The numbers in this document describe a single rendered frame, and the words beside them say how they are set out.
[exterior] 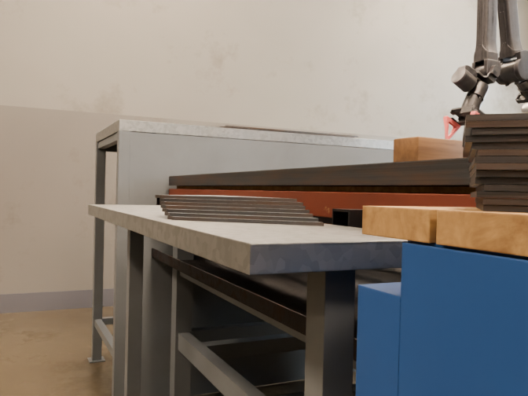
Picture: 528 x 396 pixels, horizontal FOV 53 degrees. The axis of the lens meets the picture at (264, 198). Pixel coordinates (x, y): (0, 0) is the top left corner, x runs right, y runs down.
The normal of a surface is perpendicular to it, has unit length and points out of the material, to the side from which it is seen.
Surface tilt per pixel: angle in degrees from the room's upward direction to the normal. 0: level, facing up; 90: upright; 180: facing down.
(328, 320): 90
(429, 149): 90
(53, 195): 90
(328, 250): 90
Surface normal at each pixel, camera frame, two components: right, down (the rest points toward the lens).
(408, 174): -0.90, -0.02
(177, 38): 0.42, 0.02
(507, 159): -0.33, 0.00
